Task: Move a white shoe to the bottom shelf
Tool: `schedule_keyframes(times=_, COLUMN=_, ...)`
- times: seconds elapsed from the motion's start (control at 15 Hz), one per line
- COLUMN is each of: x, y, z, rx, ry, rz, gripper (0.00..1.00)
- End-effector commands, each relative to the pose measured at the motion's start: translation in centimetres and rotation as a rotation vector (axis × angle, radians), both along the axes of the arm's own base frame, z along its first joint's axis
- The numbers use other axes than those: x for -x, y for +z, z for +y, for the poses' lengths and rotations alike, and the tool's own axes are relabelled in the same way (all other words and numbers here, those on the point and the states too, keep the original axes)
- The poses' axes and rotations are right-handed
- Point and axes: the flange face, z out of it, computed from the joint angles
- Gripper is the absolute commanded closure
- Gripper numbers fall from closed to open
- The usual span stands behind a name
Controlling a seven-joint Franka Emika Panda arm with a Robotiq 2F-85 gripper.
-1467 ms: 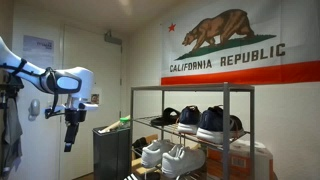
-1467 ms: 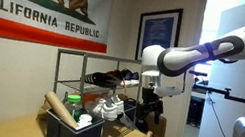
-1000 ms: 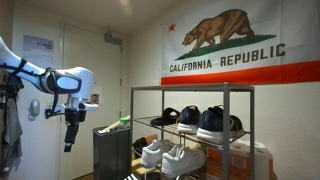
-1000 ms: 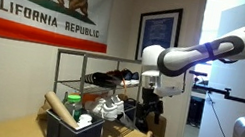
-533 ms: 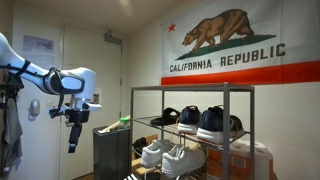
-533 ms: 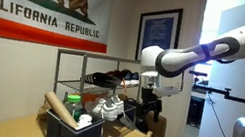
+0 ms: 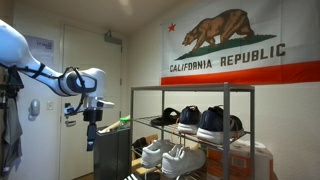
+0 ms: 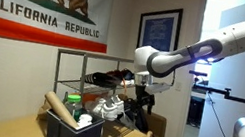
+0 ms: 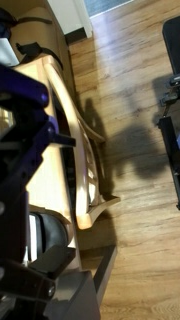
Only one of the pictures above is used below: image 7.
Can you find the white wall device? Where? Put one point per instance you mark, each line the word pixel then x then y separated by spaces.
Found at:
pixel 34 107

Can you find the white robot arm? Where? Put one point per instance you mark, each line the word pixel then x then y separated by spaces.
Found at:
pixel 13 46

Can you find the grey hanging cloth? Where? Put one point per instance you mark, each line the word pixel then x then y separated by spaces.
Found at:
pixel 11 133

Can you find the white light switch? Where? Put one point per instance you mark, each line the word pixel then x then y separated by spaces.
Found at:
pixel 50 105

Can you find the white leather shoe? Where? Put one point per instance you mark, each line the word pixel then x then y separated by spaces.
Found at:
pixel 183 161
pixel 153 153

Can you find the grey metal shoe rack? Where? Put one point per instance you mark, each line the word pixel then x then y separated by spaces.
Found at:
pixel 226 133

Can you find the black bag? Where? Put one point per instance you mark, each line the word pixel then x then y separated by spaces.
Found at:
pixel 139 145

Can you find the California Republic flag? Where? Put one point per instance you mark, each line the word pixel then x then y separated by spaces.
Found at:
pixel 233 66

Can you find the navy sneaker white sole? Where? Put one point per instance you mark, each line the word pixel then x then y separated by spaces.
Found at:
pixel 190 116
pixel 213 123

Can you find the brown paper roll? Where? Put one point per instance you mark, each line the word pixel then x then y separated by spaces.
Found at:
pixel 111 126

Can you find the white door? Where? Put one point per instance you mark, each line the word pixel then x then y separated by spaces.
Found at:
pixel 90 56

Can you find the paper wall sign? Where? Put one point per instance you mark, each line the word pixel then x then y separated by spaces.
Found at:
pixel 43 43

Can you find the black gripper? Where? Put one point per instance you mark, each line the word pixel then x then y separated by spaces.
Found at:
pixel 92 116

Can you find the orange cardboard box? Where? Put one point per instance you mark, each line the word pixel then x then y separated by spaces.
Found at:
pixel 243 163

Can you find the grey door closer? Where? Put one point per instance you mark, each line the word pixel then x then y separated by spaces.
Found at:
pixel 112 38

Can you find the black camera stand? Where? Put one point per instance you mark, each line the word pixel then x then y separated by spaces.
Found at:
pixel 15 83

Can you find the dark grey bin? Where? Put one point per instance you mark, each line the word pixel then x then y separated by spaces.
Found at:
pixel 110 153

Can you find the green lid jar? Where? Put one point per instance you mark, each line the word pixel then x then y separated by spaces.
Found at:
pixel 125 123

